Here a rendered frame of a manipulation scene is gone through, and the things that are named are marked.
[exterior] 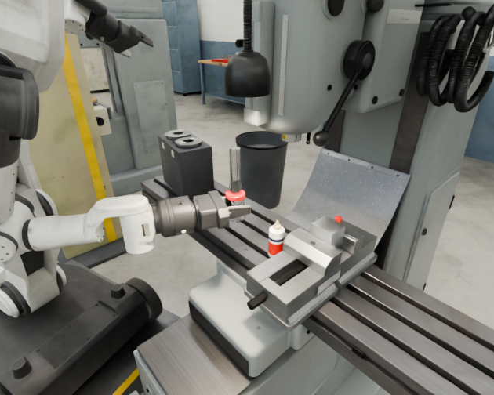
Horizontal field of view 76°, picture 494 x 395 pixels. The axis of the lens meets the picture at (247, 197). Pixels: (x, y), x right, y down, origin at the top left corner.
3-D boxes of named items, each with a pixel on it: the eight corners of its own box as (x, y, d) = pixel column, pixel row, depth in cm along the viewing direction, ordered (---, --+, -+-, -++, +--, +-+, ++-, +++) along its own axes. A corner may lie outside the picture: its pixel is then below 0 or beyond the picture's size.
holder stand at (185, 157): (183, 203, 110) (177, 149, 100) (163, 180, 126) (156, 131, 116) (215, 194, 115) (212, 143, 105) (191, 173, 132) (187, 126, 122)
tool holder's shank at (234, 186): (234, 197, 73) (234, 151, 68) (226, 192, 75) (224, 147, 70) (245, 192, 75) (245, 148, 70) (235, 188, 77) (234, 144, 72)
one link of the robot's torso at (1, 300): (-12, 303, 116) (-27, 276, 110) (42, 271, 131) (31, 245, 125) (18, 327, 107) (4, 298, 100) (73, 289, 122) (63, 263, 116)
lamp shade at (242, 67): (216, 95, 48) (215, 51, 45) (235, 88, 54) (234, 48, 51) (261, 99, 46) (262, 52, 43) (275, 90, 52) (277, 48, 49)
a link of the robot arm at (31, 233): (88, 255, 67) (-11, 268, 64) (96, 221, 75) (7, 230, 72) (72, 222, 60) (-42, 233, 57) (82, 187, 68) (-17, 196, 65)
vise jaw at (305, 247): (324, 277, 68) (326, 262, 66) (281, 249, 76) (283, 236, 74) (340, 264, 71) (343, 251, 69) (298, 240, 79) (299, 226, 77)
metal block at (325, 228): (328, 255, 73) (332, 233, 70) (308, 243, 77) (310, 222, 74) (342, 246, 76) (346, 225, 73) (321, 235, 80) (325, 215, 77)
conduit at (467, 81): (457, 121, 63) (497, -2, 53) (380, 107, 73) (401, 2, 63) (484, 106, 73) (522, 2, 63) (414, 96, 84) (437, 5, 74)
